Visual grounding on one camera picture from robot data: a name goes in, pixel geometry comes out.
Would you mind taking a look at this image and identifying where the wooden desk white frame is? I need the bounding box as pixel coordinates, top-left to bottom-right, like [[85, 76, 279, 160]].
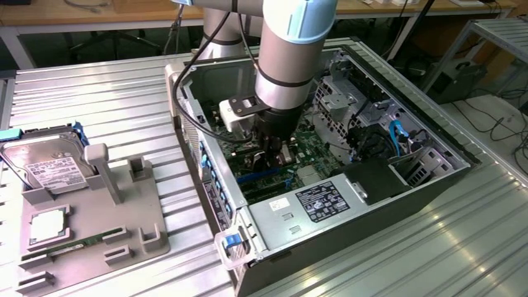
[[0, 0, 515, 71]]

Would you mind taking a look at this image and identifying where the silver disk bay cage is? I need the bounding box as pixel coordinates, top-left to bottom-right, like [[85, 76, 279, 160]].
[[311, 73, 374, 132]]

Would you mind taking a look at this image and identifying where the green RAM stick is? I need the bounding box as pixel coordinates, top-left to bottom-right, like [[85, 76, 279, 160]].
[[45, 227, 125, 258]]

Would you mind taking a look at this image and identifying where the blue expansion slot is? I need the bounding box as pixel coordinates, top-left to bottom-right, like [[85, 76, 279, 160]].
[[235, 168, 278, 184]]

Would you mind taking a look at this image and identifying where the black expansion slot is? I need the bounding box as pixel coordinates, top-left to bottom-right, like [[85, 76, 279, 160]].
[[242, 182, 289, 202]]

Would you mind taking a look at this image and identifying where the black box on floor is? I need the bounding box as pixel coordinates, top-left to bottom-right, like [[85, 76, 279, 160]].
[[430, 61, 487, 105]]

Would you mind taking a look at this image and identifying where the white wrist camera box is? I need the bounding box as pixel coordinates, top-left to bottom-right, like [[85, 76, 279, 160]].
[[217, 97, 265, 134]]

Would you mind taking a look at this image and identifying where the green motherboard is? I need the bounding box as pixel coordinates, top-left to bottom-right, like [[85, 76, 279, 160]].
[[203, 103, 355, 204]]

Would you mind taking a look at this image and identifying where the silver CPU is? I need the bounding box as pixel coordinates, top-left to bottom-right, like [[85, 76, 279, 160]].
[[29, 211, 67, 241]]

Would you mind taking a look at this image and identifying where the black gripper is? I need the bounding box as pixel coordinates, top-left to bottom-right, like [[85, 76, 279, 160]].
[[251, 106, 306, 168]]

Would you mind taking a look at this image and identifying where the silver chipset heat sink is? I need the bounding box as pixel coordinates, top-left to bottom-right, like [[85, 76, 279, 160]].
[[297, 166, 329, 185]]

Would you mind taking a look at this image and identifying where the open black PC case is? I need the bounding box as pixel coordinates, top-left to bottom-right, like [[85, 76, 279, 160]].
[[163, 42, 482, 297]]

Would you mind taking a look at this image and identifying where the grey parts rack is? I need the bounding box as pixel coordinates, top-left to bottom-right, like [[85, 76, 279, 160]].
[[14, 144, 171, 295]]

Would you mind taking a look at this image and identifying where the silver hard disk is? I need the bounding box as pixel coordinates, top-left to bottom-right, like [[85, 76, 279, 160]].
[[0, 132, 89, 195]]

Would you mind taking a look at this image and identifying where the blue SATA wire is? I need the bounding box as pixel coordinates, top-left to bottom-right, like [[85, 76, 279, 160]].
[[386, 119, 409, 157]]

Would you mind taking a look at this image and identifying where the metal slat table frame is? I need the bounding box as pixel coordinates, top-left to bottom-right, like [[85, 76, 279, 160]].
[[418, 17, 528, 95]]

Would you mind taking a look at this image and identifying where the black camera cable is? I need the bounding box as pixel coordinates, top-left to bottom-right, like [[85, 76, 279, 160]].
[[171, 0, 261, 144]]

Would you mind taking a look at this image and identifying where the blue disk caddy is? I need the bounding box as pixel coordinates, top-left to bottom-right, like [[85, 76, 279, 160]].
[[0, 121, 90, 150]]

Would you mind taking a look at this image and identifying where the silver power supply unit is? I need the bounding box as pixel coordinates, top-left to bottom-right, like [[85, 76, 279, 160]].
[[245, 173, 369, 252]]

